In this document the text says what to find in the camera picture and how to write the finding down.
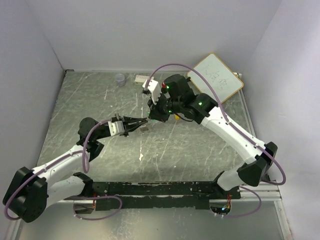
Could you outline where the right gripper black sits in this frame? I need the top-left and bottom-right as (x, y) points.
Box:
(147, 90), (183, 123)

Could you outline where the large silver keyring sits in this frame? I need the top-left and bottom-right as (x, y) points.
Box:
(139, 126), (149, 132)

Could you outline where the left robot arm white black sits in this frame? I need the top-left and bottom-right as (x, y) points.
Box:
(2, 115), (148, 223)

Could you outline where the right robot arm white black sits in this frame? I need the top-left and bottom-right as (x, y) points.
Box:
(142, 74), (278, 199)

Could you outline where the white green cardboard box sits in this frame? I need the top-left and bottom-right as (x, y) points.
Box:
(134, 74), (149, 86)

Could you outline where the clear plastic cup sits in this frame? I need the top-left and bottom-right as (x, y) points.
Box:
(114, 73), (126, 87)

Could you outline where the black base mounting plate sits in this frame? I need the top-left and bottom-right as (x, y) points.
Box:
(90, 181), (241, 210)

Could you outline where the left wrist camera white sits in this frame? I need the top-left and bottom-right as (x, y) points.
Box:
(107, 120), (125, 137)

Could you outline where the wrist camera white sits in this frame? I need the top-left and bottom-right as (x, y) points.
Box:
(107, 120), (125, 137)
(142, 79), (162, 105)

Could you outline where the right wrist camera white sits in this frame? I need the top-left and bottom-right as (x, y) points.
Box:
(142, 79), (162, 105)

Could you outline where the small whiteboard yellow frame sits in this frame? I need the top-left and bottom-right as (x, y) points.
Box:
(194, 53), (244, 103)

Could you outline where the aluminium rail frame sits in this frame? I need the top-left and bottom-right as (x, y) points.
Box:
(56, 71), (282, 202)

